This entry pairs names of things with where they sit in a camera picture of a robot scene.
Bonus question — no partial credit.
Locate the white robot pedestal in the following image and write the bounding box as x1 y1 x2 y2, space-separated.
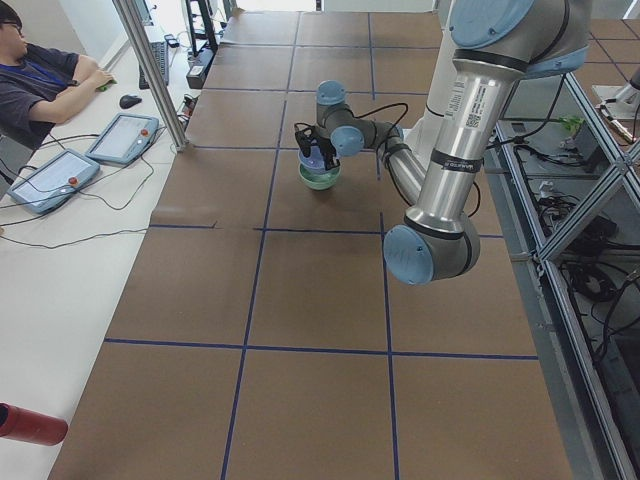
405 1 456 159

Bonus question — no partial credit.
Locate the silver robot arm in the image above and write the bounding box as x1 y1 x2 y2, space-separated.
296 1 592 285

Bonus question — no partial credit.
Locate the red cylinder bottle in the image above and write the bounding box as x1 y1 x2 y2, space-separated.
1 403 68 446

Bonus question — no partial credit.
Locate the black desktop computer box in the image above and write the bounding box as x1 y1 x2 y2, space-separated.
186 48 214 90

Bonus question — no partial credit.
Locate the black computer mouse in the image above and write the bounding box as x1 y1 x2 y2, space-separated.
119 94 142 110

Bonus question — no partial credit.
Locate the teach pendant tablet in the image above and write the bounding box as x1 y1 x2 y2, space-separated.
86 112 159 166
8 149 100 214

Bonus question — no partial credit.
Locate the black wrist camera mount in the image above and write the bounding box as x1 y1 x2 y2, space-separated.
294 122 319 158

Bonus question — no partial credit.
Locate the black keyboard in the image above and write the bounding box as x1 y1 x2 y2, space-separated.
137 40 171 90

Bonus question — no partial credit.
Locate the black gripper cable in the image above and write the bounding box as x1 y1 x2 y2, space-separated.
293 102 409 151

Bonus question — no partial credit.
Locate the green bowl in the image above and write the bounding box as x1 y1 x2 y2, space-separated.
299 164 341 191

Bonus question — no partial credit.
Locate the seated person in grey shirt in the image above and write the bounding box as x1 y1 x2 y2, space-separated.
1 2 115 150

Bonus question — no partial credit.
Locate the near teach pendant tablet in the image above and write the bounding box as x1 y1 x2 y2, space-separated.
8 149 100 214

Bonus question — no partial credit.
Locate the blue bowl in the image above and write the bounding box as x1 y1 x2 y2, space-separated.
298 149 340 174

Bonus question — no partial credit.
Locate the aluminium frame post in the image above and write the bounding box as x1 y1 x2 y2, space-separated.
112 0 188 152

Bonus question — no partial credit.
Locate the aluminium side rail frame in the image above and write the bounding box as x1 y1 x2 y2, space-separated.
485 63 639 479

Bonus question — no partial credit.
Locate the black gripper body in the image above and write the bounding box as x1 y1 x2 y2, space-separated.
311 130 336 161

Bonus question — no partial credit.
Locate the far teach pendant tablet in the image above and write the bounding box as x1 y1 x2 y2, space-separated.
86 112 159 166

